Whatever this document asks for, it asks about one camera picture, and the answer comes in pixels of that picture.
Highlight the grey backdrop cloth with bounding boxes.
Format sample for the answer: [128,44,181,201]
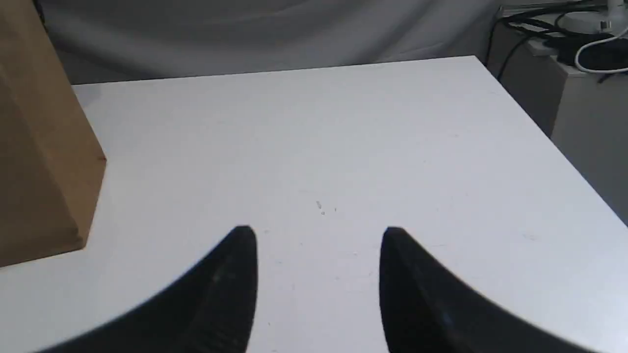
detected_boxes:
[36,0,503,83]

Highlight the black cables on cabinet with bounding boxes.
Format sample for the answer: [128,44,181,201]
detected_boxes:
[483,2,628,84]

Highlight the white cable on cabinet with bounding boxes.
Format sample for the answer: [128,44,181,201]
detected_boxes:
[574,22,628,74]

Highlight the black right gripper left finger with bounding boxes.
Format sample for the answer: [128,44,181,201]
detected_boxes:
[46,226,259,353]

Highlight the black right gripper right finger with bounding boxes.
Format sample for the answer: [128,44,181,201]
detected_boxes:
[379,227,604,353]

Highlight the brown paper bag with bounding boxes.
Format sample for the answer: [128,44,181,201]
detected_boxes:
[0,0,107,267]

